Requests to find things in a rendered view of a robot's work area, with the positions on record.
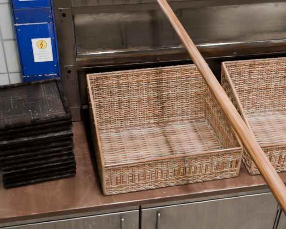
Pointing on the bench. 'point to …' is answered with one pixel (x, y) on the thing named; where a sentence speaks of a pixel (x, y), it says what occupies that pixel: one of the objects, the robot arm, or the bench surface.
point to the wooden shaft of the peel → (235, 121)
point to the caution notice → (42, 49)
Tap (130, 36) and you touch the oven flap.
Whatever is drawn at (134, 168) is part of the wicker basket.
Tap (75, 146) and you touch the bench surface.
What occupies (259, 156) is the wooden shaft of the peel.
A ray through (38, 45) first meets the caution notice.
